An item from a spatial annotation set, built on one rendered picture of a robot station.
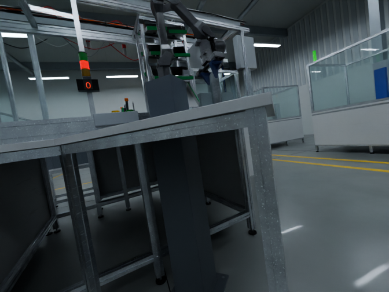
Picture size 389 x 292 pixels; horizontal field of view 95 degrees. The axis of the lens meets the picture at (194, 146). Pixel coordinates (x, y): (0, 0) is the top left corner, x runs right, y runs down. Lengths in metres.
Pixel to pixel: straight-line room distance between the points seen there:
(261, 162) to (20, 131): 0.99
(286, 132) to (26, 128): 6.49
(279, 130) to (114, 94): 9.38
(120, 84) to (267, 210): 12.03
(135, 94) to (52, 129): 11.19
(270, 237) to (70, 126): 0.95
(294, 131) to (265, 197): 6.58
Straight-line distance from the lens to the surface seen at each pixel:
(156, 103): 0.84
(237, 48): 2.70
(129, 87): 12.27
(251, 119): 0.46
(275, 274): 0.61
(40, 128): 1.08
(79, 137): 0.83
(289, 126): 6.89
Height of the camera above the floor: 0.79
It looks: 3 degrees down
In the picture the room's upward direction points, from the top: 8 degrees counter-clockwise
